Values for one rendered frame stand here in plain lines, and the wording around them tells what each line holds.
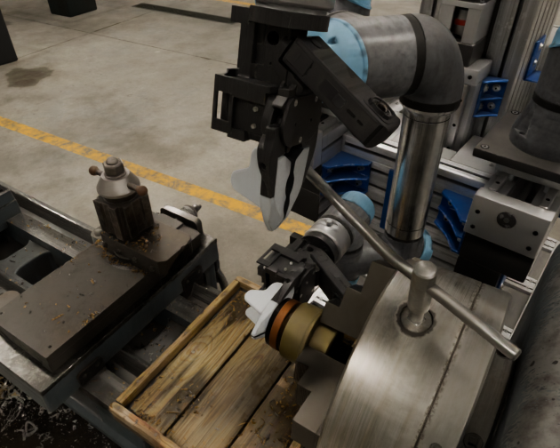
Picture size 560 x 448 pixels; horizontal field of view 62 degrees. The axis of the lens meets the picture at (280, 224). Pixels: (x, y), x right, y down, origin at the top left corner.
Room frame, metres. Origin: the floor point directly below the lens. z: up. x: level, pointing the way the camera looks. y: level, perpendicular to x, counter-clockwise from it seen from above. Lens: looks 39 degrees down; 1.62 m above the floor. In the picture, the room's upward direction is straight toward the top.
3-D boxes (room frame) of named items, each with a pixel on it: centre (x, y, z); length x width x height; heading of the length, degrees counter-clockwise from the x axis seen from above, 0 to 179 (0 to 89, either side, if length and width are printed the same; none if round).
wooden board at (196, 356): (0.48, 0.06, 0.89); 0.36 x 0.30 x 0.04; 148
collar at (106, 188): (0.73, 0.30, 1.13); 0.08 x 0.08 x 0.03
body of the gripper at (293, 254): (0.55, -0.03, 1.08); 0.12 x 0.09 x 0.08; 146
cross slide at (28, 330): (0.68, 0.34, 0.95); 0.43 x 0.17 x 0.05; 148
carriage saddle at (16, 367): (0.69, 0.39, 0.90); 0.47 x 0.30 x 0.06; 148
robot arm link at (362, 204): (0.68, -0.12, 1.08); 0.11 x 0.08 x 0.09; 146
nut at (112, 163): (0.73, 0.30, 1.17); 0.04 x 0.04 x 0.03
